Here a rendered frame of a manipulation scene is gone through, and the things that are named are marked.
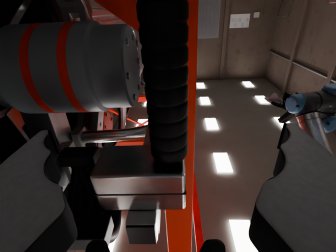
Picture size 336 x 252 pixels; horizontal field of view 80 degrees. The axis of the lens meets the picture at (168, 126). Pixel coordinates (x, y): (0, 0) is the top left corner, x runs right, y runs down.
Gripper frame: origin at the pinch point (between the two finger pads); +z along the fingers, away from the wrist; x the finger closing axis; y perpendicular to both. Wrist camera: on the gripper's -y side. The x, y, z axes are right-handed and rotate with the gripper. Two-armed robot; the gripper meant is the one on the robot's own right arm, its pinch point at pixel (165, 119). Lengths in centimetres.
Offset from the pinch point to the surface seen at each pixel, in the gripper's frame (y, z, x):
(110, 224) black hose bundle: 13.6, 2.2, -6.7
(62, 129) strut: 12.9, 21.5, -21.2
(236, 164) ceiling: 569, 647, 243
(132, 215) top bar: 11.9, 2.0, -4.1
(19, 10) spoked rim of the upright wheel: -7.3, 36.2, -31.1
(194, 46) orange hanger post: 6, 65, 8
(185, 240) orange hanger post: 123, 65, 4
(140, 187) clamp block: 8.5, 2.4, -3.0
